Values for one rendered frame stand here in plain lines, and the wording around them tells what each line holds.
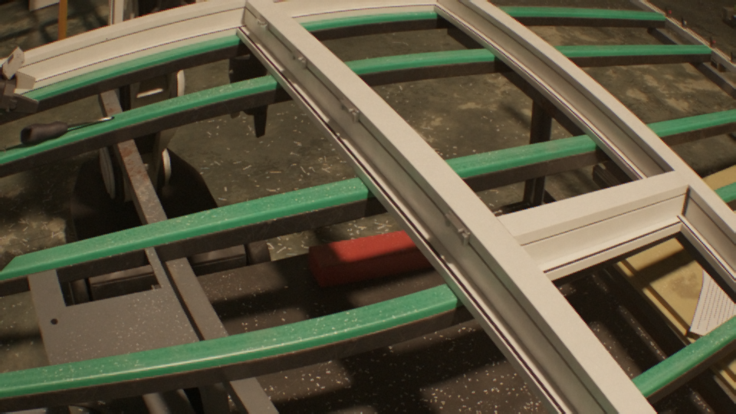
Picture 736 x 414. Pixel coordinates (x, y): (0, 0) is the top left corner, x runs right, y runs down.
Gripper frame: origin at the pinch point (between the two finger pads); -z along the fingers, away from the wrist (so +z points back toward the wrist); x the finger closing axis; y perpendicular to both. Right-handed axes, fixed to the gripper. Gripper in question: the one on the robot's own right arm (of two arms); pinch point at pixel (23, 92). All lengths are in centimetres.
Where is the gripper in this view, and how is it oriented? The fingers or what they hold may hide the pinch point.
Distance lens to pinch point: 144.1
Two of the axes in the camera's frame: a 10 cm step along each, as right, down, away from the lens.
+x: -4.3, -5.1, 7.4
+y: -4.3, 8.4, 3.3
